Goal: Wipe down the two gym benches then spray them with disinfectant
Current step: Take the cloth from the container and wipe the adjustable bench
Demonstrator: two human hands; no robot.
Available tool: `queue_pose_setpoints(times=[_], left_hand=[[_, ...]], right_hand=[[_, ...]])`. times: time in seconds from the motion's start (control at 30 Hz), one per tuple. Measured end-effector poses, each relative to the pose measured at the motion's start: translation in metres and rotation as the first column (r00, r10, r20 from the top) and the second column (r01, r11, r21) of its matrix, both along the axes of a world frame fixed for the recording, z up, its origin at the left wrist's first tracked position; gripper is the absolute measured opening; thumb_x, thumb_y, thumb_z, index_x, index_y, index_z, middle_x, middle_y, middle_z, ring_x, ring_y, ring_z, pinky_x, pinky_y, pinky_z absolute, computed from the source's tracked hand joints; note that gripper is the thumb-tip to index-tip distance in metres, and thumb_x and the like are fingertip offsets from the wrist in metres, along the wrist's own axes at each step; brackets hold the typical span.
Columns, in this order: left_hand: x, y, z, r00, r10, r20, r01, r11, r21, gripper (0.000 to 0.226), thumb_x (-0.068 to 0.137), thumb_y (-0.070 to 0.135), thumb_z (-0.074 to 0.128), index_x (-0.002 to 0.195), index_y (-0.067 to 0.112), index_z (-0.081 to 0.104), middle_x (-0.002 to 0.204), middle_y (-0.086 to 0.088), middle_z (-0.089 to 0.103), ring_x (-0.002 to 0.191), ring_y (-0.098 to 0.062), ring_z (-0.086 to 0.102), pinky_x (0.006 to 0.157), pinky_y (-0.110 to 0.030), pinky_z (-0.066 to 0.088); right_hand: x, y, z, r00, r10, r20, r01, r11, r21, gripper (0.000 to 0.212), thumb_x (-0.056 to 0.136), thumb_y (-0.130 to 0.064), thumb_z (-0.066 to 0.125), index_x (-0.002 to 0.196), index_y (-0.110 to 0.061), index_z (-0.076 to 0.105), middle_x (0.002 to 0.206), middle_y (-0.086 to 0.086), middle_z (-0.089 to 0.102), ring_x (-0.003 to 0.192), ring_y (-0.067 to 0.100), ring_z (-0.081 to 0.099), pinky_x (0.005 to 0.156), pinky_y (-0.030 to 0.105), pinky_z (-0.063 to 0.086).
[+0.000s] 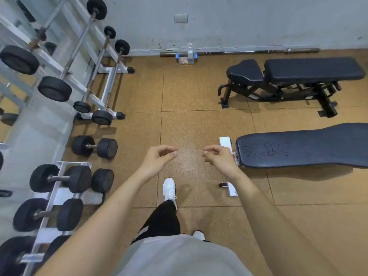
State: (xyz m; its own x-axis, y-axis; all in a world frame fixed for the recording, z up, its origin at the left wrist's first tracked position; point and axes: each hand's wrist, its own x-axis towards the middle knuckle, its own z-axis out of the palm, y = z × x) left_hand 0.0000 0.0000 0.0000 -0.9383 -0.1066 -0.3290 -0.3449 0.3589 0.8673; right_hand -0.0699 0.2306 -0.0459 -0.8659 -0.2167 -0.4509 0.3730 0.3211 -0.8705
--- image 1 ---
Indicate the long steel barbell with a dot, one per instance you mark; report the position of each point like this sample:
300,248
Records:
244,51

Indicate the person's left hand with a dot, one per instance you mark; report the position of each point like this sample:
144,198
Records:
156,162

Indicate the person's left forearm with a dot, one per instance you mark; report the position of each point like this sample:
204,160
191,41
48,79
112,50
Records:
100,227

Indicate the white left shoe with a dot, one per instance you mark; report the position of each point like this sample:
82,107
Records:
169,188

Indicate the person's right hand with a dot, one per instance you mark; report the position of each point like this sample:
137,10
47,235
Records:
222,160

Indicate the silver dumbbell rack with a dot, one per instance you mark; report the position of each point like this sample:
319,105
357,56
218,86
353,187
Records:
60,196

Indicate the white spray bottle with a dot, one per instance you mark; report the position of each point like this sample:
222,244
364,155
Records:
189,51

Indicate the black trousers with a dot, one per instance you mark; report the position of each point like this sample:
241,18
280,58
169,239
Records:
164,221

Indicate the flat black bench white frame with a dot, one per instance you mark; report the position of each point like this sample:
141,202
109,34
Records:
302,146

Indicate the white barbell rack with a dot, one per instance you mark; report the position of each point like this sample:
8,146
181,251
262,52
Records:
112,70

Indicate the grey shirt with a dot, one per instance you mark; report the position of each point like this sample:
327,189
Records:
184,255

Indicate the clear storage box blue clips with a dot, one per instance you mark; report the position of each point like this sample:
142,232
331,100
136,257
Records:
177,56

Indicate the person's right forearm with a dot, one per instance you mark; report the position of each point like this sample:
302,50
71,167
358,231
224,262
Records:
273,227

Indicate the white right shoe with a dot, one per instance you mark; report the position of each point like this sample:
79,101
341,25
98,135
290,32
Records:
199,235

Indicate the adjustable black weight bench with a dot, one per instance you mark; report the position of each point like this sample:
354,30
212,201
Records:
313,68

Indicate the white shoe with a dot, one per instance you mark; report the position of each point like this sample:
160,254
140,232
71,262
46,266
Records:
169,188
199,235

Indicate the white wall outlet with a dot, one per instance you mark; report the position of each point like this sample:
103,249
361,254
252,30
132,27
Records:
180,18

